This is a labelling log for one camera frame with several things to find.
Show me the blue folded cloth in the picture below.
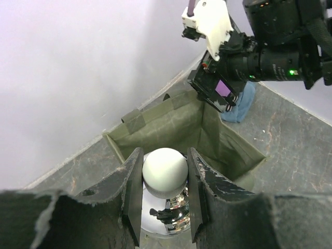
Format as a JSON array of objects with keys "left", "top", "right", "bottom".
[{"left": 220, "top": 82, "right": 256, "bottom": 123}]

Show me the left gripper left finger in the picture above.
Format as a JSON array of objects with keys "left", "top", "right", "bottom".
[{"left": 1, "top": 148, "right": 144, "bottom": 248}]

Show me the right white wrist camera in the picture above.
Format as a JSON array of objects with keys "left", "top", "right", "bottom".
[{"left": 182, "top": 0, "right": 234, "bottom": 61}]

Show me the chrome dome clear bottle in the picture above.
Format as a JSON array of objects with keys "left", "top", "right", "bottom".
[{"left": 141, "top": 148, "right": 190, "bottom": 238}]

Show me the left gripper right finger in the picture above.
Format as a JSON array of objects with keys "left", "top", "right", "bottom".
[{"left": 187, "top": 148, "right": 331, "bottom": 248}]

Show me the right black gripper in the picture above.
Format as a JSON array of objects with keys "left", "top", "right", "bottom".
[{"left": 187, "top": 51, "right": 245, "bottom": 112}]

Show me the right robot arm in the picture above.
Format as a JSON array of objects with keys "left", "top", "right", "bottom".
[{"left": 182, "top": 1, "right": 331, "bottom": 113}]

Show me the green canvas bag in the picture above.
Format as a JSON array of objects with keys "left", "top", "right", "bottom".
[{"left": 103, "top": 90, "right": 266, "bottom": 190}]

